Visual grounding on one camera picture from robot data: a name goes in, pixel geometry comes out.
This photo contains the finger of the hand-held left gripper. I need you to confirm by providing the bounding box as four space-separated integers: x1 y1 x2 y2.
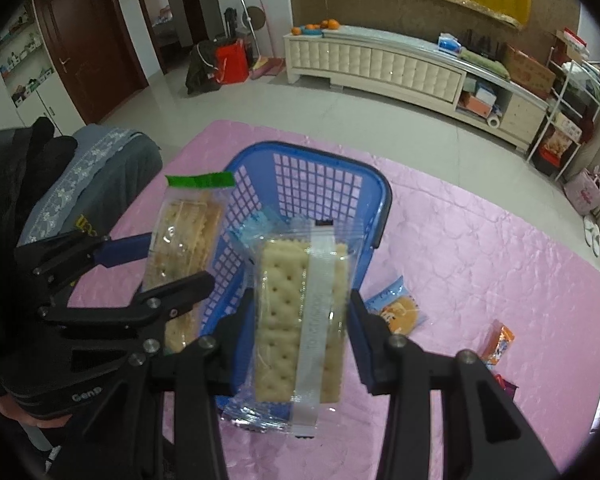
15 232 154 287
36 271 217 327

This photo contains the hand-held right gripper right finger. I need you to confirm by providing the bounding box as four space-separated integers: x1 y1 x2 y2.
349 292 561 480

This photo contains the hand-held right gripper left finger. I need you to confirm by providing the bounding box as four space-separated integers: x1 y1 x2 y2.
80 302 257 480

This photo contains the round cake packet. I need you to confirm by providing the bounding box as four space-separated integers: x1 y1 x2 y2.
362 275 428 336

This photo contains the cracker packet with green end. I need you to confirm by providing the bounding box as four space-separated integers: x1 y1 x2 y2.
142 171 236 356

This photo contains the cracker packet with white strip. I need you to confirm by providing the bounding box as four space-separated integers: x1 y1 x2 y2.
222 212 361 437

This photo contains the orange snack packet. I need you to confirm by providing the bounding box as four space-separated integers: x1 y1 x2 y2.
480 320 516 368

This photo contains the purple snack packet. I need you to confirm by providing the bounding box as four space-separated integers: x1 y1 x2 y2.
492 372 520 401

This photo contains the blue plastic basket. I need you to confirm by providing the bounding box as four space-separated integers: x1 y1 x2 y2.
197 141 392 411

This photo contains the person's left hand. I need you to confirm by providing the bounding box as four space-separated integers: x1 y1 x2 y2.
0 395 77 431

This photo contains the grey chair cover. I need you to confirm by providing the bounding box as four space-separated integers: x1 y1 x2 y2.
17 125 163 248

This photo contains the pink tablecloth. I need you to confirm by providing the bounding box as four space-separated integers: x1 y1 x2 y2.
67 120 600 480

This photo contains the black jacket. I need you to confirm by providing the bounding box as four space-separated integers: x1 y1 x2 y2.
0 117 78 321

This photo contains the black bag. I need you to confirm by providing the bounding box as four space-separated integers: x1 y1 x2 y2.
185 40 221 96

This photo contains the brown wooden door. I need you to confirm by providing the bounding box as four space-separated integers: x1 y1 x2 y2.
32 0 148 126

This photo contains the white display shelf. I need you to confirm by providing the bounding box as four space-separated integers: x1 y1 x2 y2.
0 0 56 111

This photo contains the broom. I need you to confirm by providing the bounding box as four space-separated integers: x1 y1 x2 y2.
252 0 284 80

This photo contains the mop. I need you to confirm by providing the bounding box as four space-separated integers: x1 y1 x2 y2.
240 2 261 61

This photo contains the pair of white slippers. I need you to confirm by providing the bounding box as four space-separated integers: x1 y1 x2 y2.
582 212 600 260

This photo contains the orange box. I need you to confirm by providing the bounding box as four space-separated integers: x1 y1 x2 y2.
457 92 493 118

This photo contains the pink bag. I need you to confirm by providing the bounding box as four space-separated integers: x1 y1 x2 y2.
564 165 600 218

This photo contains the white tv cabinet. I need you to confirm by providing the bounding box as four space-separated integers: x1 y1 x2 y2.
283 24 551 153

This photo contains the green folded cloth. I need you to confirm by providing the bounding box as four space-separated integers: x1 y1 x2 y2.
460 49 511 81

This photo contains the white metal shelf rack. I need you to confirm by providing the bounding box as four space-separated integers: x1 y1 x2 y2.
525 30 600 183

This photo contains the blue tissue box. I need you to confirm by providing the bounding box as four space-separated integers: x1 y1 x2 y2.
437 32 463 55

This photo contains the brown cardboard box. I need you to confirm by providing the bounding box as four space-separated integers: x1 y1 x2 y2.
500 42 556 101

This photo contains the black router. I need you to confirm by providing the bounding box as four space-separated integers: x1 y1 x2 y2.
462 30 491 53

